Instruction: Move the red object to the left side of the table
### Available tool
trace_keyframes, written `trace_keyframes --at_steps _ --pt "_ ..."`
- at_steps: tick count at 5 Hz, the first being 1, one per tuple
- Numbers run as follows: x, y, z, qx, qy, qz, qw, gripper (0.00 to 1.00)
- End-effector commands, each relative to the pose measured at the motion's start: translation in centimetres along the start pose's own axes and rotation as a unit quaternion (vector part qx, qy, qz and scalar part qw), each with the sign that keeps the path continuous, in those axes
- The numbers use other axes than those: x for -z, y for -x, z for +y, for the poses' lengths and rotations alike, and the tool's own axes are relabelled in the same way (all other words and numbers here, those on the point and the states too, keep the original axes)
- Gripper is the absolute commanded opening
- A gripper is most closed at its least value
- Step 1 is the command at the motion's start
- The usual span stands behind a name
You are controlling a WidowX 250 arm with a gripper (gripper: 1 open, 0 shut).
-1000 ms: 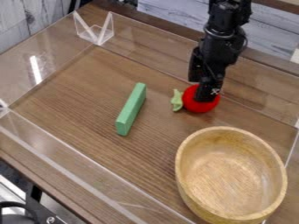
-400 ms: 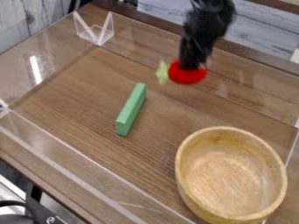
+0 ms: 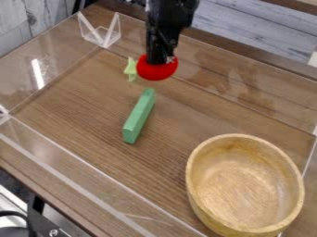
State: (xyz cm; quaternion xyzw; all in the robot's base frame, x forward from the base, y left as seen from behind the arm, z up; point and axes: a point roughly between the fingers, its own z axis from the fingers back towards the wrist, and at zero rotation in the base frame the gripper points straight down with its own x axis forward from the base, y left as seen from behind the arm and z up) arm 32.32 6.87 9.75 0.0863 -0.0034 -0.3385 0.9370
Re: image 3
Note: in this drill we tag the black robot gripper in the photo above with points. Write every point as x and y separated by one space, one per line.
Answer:
168 17

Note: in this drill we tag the red plush tomato toy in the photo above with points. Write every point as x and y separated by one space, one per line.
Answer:
140 69

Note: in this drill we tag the green rectangular block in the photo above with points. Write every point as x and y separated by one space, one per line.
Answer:
137 116

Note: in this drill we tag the clear acrylic tray walls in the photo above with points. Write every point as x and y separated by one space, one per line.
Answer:
68 97

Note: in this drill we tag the wooden bowl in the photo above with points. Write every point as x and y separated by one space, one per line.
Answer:
243 185

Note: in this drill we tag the clear acrylic corner bracket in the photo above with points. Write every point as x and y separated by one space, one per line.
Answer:
100 36

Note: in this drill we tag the black table leg bracket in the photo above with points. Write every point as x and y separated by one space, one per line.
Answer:
48 222

